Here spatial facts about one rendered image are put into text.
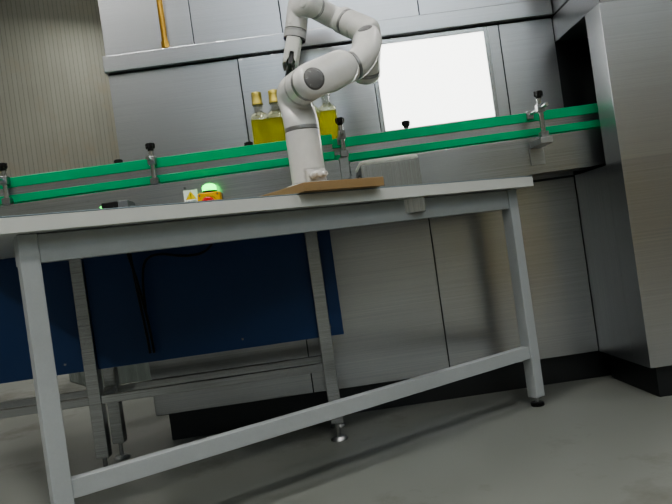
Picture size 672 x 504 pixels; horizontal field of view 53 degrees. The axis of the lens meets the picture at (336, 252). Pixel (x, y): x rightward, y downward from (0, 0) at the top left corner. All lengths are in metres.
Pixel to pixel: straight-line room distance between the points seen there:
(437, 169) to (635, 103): 0.64
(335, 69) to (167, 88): 0.89
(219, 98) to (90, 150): 9.60
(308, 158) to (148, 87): 0.92
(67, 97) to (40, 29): 1.15
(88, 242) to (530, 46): 1.75
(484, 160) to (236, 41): 0.97
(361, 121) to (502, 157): 0.51
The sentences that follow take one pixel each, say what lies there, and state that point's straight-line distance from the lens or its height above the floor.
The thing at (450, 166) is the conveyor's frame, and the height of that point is 0.82.
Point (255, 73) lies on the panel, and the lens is 2.47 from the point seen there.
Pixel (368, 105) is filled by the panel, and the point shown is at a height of 1.09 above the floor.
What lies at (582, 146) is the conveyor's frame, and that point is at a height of 0.83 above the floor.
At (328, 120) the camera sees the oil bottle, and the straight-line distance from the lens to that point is 2.28.
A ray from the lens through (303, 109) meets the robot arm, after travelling 1.85.
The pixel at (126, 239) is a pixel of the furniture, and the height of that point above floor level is 0.68.
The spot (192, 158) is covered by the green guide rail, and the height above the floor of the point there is 0.95.
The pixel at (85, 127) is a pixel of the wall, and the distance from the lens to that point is 12.11.
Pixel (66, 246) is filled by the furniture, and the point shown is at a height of 0.68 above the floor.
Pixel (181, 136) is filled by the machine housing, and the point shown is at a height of 1.08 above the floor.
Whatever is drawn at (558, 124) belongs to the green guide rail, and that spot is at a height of 0.91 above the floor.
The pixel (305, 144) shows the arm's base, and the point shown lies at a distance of 1.80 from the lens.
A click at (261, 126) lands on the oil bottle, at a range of 2.28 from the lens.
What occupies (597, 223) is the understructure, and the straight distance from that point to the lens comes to 2.47.
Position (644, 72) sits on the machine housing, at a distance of 2.34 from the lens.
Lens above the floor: 0.59
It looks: level
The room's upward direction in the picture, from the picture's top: 8 degrees counter-clockwise
